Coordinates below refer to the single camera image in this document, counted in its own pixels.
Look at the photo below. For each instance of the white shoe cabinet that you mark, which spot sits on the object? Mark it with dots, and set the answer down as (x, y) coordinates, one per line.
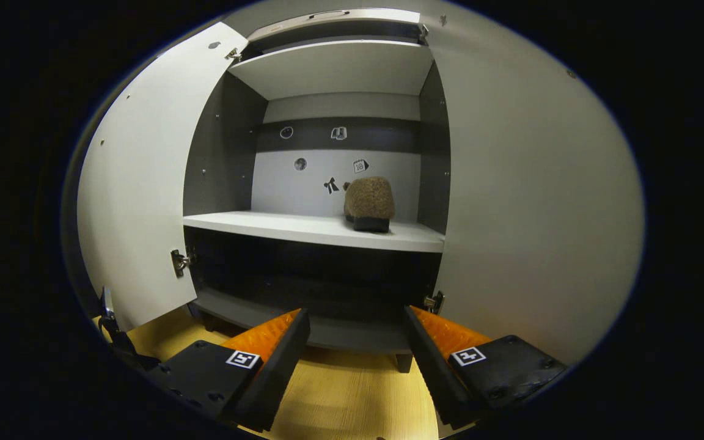
(303, 229)

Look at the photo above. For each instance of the brown fuzzy shoe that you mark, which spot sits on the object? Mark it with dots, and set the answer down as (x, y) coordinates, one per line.
(369, 198)

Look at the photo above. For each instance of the metal door hinge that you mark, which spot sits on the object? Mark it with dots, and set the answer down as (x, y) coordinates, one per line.
(233, 55)
(179, 263)
(423, 33)
(434, 302)

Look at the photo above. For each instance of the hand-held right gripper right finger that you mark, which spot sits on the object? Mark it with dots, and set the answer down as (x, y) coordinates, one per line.
(431, 373)

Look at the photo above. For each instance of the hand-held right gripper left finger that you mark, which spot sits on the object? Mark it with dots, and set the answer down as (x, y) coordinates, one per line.
(278, 373)

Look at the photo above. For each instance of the beige cabinet drawer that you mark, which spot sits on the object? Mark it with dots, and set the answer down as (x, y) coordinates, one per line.
(382, 17)

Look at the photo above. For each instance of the white shoe cabinet door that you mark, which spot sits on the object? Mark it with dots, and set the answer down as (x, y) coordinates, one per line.
(541, 201)
(144, 183)

